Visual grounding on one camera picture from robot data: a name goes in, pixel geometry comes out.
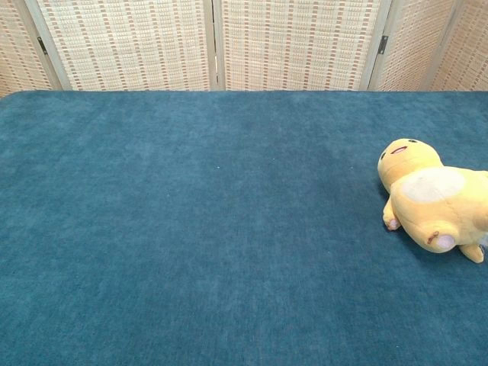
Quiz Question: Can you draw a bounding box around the blue velvet tablecloth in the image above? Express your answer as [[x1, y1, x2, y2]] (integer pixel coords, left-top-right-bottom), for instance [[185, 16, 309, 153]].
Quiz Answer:
[[0, 90, 488, 366]]

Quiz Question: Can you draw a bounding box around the yellow plush toy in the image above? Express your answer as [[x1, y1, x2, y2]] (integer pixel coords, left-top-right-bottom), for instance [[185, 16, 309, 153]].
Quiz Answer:
[[377, 137, 488, 264]]

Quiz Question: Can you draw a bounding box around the woven folding screen panel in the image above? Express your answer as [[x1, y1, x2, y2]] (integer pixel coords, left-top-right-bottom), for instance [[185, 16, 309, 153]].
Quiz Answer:
[[425, 0, 488, 92], [370, 0, 464, 92], [212, 0, 393, 92], [24, 0, 217, 92], [0, 0, 62, 98]]

